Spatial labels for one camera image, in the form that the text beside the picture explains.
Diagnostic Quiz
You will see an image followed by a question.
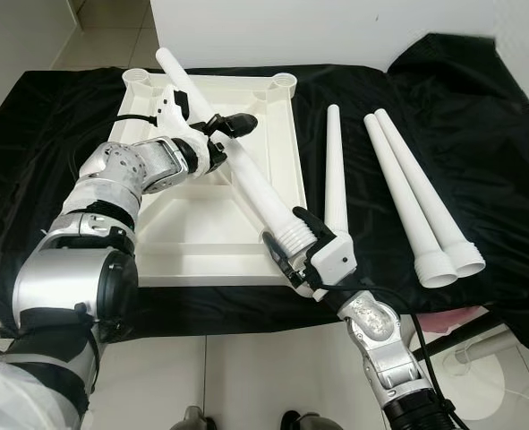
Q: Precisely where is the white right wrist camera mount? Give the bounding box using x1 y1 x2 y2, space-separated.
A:
307 233 356 289

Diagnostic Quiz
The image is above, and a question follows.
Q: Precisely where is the black cloth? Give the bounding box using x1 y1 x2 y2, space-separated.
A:
0 33 529 343

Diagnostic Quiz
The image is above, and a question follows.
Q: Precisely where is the white plastic table top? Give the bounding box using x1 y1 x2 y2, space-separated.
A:
109 68 308 288

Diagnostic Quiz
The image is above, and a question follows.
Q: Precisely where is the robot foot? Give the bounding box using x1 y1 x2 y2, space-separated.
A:
280 409 323 430
182 406 208 430

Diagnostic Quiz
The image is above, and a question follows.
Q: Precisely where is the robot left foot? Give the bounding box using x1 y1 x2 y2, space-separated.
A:
182 406 208 430

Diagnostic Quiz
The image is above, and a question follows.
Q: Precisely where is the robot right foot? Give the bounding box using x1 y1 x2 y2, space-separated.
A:
280 409 323 430

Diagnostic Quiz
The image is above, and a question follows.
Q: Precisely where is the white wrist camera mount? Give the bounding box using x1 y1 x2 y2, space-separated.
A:
153 85 220 171
307 233 356 289

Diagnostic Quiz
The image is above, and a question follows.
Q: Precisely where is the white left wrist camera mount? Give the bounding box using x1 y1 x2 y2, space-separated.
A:
153 85 220 171

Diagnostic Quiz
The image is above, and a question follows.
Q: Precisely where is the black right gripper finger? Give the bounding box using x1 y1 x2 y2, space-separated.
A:
292 207 337 247
261 230 299 289

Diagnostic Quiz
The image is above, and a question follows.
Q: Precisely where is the pink object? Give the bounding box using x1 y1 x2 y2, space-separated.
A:
416 309 480 332

